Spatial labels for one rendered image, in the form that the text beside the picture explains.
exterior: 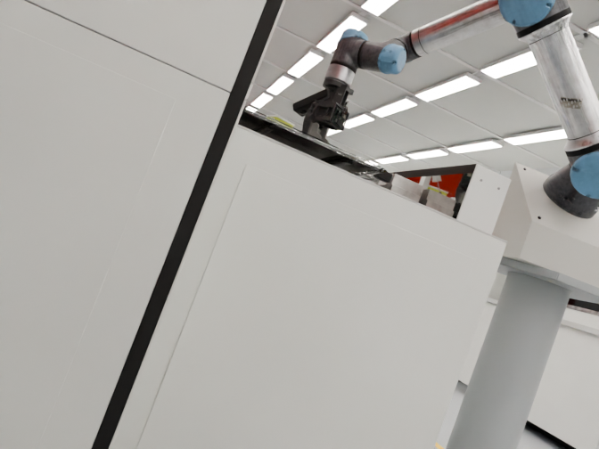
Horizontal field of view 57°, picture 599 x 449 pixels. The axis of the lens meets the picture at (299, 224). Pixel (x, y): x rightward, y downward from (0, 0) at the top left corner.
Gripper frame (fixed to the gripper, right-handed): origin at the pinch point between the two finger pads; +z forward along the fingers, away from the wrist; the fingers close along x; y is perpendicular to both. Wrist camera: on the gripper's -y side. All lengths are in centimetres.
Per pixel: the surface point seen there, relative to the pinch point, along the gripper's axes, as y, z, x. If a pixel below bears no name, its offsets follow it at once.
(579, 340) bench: 22, 13, 340
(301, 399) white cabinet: 42, 52, -24
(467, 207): 50, 5, -2
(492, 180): 52, -3, 1
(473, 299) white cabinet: 58, 23, -1
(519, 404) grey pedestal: 64, 42, 35
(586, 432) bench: 47, 70, 322
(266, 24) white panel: 38, -2, -62
